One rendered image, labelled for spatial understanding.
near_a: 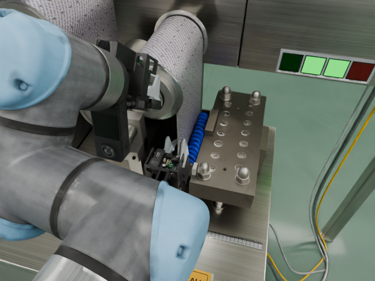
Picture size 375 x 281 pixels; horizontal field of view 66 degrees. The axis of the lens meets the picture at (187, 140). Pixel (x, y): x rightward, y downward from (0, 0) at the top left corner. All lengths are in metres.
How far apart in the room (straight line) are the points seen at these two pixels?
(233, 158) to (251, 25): 0.36
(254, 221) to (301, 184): 1.32
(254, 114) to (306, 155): 1.43
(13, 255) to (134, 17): 0.71
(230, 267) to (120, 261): 0.58
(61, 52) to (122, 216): 0.14
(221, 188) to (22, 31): 0.57
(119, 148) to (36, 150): 0.18
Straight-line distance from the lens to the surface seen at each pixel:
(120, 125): 0.41
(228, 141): 0.81
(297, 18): 0.84
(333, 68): 0.90
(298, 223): 1.94
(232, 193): 0.72
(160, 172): 0.58
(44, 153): 0.27
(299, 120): 2.59
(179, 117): 0.64
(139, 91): 0.42
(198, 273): 0.73
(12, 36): 0.25
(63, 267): 0.21
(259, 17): 0.83
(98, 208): 0.22
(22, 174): 0.27
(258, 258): 0.78
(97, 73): 0.30
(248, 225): 0.82
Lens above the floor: 1.61
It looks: 46 degrees down
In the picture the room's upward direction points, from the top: straight up
